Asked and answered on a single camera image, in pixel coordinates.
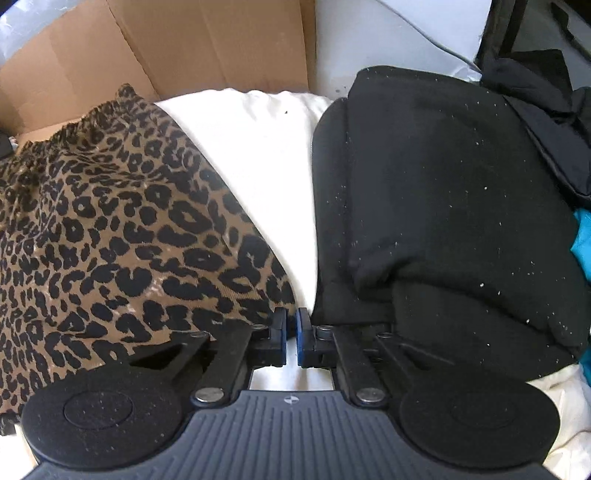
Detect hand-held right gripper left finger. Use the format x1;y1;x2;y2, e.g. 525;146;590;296
124;307;289;409

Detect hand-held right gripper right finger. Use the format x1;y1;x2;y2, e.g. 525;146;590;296
295;307;455;409

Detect leopard print pants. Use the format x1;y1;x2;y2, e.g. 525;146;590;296
0;83;297;437

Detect bear print blanket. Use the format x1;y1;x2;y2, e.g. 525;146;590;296
14;89;591;480

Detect folded black sweater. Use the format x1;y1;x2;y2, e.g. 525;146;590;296
311;66;591;383

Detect teal jersey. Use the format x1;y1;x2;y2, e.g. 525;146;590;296
570;208;591;386

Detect flattened cardboard box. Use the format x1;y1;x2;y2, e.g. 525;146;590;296
0;0;311;145

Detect crumpled black clothing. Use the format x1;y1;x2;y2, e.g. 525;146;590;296
479;46;591;208

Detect black metal pole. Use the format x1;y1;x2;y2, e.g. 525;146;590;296
496;0;529;58

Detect grey storage bag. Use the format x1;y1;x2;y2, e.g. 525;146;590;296
526;0;591;93

